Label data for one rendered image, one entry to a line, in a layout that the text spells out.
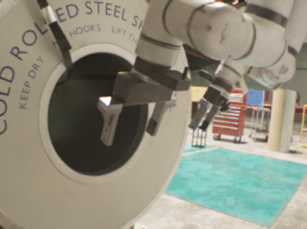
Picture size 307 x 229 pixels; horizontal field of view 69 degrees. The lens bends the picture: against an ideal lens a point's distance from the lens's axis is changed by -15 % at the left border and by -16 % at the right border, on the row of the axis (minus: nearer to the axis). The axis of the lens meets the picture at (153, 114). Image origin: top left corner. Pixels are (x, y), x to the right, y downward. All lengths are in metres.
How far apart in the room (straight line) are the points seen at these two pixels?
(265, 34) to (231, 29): 0.11
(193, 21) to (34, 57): 0.62
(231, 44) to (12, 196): 0.82
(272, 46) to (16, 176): 0.83
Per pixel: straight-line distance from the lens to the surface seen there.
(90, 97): 1.57
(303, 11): 0.83
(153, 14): 0.49
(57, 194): 1.01
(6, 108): 0.86
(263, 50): 0.47
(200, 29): 0.36
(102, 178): 1.10
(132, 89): 0.49
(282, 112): 5.48
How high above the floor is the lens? 0.87
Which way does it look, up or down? 4 degrees down
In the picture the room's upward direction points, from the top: 5 degrees clockwise
